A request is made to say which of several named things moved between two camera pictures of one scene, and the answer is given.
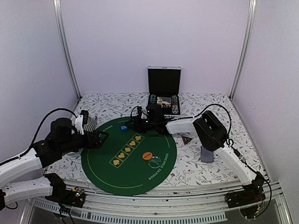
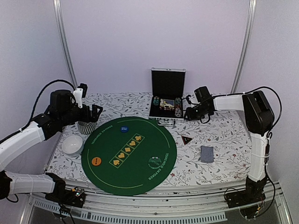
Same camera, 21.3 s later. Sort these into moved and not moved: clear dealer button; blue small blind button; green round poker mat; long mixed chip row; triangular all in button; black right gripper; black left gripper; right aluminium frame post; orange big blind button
Moved: black left gripper; orange big blind button; black right gripper; long mixed chip row
Not moved: green round poker mat; clear dealer button; right aluminium frame post; blue small blind button; triangular all in button
